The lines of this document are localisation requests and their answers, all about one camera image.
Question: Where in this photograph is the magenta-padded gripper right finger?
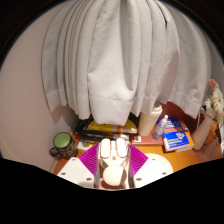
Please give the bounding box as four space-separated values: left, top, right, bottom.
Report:
127 143 170 189

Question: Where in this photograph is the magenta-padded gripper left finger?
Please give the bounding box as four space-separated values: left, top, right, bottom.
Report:
56 143 101 189

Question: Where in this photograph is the white computer mouse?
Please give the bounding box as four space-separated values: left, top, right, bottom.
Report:
99 137 130 190

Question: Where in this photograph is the dark mug green inside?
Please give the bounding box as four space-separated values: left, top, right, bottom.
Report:
49 131 79 160

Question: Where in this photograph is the dark red book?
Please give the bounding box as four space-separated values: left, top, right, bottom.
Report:
130 127 165 147

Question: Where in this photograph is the blue book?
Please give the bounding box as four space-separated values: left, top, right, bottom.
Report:
156 116 191 152

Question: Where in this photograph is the clear spray bottle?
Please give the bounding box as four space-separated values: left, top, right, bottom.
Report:
151 114 170 141

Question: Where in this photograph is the cream travel tumbler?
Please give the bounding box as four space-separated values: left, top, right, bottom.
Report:
137 101 164 137

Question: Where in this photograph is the orange book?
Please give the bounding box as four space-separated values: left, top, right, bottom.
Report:
180 120 196 150

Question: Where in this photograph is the white jug vase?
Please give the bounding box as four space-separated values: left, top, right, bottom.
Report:
192 112 216 151

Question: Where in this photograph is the white curtain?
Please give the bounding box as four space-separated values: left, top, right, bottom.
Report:
41 0 215 127

